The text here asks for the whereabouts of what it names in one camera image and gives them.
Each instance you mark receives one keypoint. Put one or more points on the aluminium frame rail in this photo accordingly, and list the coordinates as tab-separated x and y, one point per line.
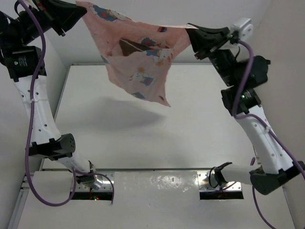
251	120
19	205

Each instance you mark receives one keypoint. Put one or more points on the pink cartoon print pillowcase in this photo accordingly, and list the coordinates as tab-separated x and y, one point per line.
142	75

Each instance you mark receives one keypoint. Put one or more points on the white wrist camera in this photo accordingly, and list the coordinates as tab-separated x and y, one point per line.
31	3
242	29

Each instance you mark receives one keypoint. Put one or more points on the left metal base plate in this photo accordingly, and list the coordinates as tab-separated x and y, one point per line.
96	183

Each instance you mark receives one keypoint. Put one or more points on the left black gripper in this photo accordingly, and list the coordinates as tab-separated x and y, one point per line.
61	15

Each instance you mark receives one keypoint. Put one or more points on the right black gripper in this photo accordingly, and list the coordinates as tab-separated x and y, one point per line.
215	45

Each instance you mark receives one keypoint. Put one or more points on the white front cover board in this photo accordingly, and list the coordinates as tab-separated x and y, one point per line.
148	200

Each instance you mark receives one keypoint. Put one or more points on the left aluminium frame rail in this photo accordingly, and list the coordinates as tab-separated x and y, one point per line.
19	205

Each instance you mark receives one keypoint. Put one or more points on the grey orange dotted pillow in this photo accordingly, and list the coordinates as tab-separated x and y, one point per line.
128	47

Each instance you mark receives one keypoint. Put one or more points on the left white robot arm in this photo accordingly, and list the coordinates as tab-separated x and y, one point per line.
26	67

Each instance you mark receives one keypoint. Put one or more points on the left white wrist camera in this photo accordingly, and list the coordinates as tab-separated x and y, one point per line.
31	3

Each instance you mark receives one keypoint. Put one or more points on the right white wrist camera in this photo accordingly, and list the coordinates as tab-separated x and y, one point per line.
242	29

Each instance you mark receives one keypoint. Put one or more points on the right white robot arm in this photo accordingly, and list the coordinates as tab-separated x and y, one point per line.
242	71

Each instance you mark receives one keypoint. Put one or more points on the right aluminium frame rail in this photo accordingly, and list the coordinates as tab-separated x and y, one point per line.
251	120

